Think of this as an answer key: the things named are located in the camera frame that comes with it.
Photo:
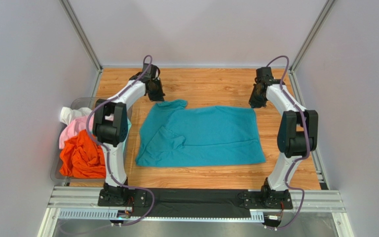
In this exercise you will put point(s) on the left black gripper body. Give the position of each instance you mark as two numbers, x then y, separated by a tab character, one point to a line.
157	93

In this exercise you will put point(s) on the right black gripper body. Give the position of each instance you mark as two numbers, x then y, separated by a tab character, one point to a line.
256	97

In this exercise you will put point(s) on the teal t shirt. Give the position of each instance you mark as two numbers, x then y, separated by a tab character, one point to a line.
174	136

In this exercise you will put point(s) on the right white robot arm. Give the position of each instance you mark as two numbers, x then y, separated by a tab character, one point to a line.
296	138

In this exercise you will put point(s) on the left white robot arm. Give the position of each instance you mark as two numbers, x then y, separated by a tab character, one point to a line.
111	128

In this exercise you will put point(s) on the mint green t shirt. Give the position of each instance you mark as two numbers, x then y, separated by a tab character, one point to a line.
129	125

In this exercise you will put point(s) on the clear plastic bin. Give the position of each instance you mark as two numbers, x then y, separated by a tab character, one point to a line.
56	176

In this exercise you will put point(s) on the pink t shirt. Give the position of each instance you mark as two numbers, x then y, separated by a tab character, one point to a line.
72	129

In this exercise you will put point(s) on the white t shirt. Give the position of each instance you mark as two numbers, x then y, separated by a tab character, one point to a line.
67	115

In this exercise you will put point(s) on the orange t shirt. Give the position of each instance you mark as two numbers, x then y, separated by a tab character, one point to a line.
82	158

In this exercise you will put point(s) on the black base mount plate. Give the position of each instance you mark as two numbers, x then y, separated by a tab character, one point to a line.
197	203

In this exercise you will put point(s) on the aluminium front frame rail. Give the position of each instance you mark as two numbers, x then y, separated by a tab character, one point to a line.
82	203

